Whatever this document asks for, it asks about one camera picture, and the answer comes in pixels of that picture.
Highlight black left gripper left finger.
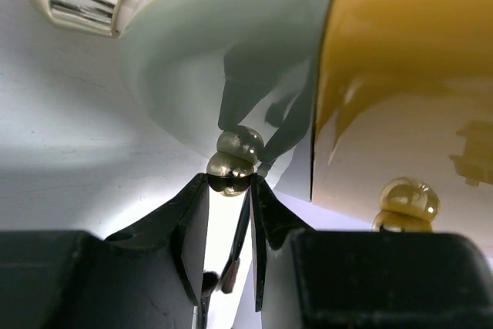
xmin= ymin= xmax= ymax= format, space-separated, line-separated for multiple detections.
xmin=1 ymin=173 xmax=209 ymax=328

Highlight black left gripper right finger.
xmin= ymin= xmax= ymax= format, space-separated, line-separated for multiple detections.
xmin=250 ymin=175 xmax=492 ymax=328

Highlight black powder brush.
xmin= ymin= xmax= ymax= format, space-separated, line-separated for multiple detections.
xmin=197 ymin=271 xmax=220 ymax=329

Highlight slim black makeup brush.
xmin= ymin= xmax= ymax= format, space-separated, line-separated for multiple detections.
xmin=220 ymin=190 xmax=251 ymax=294

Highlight yellow organizer drawer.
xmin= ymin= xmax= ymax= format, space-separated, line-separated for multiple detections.
xmin=312 ymin=0 xmax=492 ymax=246

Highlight grey green organizer drawer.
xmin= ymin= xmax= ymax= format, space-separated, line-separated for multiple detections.
xmin=120 ymin=0 xmax=331 ymax=200

